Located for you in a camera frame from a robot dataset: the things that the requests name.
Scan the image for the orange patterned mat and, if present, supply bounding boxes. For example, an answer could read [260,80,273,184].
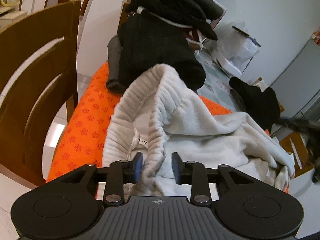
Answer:
[46,61,270,183]

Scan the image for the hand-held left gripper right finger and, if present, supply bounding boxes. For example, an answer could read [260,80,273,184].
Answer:
[171,152,262,207]

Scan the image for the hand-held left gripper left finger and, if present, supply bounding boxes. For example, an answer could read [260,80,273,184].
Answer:
[60,152,144,207]

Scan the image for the large black folded garment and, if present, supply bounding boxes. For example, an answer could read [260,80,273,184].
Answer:
[117,12,207,90]

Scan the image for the white box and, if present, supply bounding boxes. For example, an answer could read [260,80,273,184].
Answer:
[215,55,243,76]

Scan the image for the wooden chair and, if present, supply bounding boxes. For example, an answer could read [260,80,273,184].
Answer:
[0,0,82,188]
[279,130,315,178]

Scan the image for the grey refrigerator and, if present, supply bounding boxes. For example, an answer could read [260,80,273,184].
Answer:
[272,39,320,120]

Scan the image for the white plastic bag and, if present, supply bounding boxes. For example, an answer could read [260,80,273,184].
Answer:
[212,21,260,65]

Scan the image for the cream fleece pants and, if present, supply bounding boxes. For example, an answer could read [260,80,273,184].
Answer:
[102,64,296,198]

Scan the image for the flat dark panel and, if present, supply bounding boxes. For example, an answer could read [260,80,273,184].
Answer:
[232,26,262,47]

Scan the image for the dark grey folded pants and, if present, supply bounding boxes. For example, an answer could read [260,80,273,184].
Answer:
[106,36,131,93]

